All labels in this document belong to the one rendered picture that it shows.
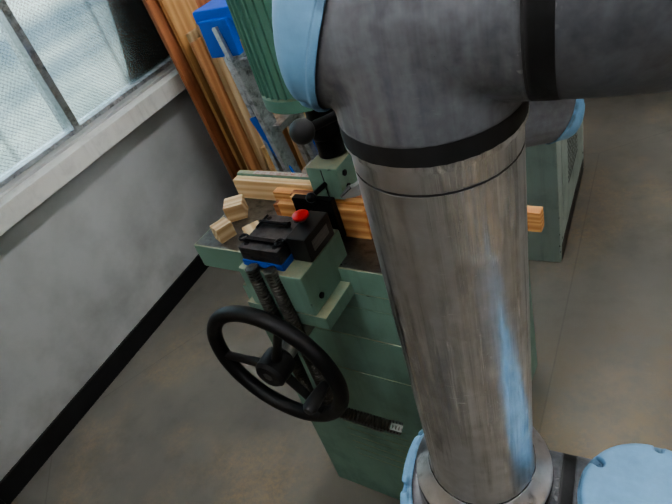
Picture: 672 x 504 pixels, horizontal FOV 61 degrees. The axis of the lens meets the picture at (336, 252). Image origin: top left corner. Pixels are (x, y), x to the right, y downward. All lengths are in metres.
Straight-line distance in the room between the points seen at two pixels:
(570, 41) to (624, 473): 0.53
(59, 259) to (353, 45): 2.07
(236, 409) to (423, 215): 1.82
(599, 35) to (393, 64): 0.09
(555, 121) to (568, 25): 0.62
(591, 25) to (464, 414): 0.34
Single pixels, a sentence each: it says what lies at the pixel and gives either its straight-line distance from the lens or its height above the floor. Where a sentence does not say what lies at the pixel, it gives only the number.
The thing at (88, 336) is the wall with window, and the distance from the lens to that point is 2.43.
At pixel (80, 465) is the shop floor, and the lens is 2.34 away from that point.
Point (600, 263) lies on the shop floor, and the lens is 2.30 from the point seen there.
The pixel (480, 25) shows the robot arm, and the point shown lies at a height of 1.44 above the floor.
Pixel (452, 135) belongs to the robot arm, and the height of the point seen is 1.38.
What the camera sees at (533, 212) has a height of 0.94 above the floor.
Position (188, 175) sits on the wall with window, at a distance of 2.72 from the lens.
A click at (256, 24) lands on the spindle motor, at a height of 1.31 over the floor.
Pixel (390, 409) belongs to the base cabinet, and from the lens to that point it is 1.32.
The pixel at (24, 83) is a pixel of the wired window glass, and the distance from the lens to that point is 2.34.
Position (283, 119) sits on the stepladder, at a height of 0.75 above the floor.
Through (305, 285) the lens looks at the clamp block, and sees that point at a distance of 0.94.
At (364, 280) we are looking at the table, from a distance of 1.01.
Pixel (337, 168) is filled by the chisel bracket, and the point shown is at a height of 1.03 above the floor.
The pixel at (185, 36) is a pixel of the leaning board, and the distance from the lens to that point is 2.54.
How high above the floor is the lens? 1.53
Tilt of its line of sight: 36 degrees down
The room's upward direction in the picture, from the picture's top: 19 degrees counter-clockwise
